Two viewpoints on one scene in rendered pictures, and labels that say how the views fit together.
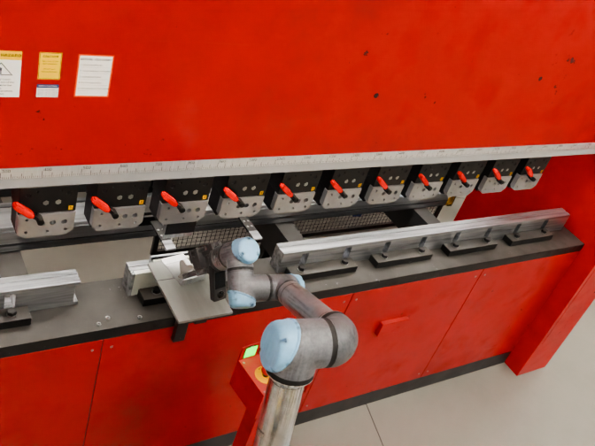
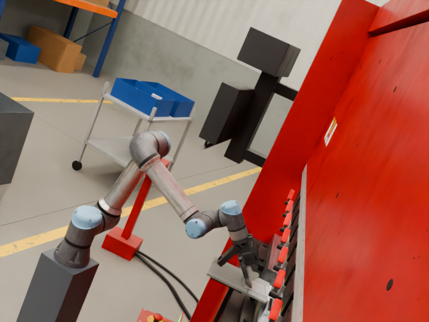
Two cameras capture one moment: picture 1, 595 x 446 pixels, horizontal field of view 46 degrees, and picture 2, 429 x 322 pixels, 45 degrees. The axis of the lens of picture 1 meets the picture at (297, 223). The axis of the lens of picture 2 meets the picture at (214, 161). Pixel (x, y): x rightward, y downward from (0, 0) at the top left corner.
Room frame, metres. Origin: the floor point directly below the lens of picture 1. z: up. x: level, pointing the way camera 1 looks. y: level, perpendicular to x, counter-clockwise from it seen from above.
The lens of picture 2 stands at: (2.87, -1.35, 1.94)
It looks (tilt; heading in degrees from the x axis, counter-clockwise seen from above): 15 degrees down; 136
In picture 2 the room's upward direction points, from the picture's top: 24 degrees clockwise
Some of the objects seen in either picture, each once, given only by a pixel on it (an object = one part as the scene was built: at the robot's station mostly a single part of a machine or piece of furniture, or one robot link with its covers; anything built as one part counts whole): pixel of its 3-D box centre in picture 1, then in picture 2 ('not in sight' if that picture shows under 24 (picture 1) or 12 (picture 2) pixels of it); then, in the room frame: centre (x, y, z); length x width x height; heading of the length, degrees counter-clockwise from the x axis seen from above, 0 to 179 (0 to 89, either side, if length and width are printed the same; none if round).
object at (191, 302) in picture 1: (189, 288); (239, 279); (1.62, 0.25, 1.00); 0.26 x 0.18 x 0.01; 42
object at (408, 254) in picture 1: (401, 257); not in sight; (2.36, -0.45, 0.89); 0.30 x 0.05 x 0.03; 132
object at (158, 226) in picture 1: (158, 223); not in sight; (1.86, 0.44, 1.01); 0.26 x 0.12 x 0.05; 42
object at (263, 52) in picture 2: not in sight; (249, 101); (0.52, 0.95, 1.52); 0.51 x 0.25 x 0.85; 125
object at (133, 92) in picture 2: not in sight; (143, 97); (-1.38, 1.47, 0.92); 0.50 x 0.36 x 0.18; 27
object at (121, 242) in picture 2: not in sight; (138, 204); (-0.09, 0.93, 0.41); 0.25 x 0.20 x 0.83; 42
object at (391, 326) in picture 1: (391, 326); not in sight; (2.30, -0.53, 0.58); 0.15 x 0.02 x 0.07; 132
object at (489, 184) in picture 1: (493, 170); not in sight; (2.65, -0.69, 1.26); 0.15 x 0.09 x 0.17; 132
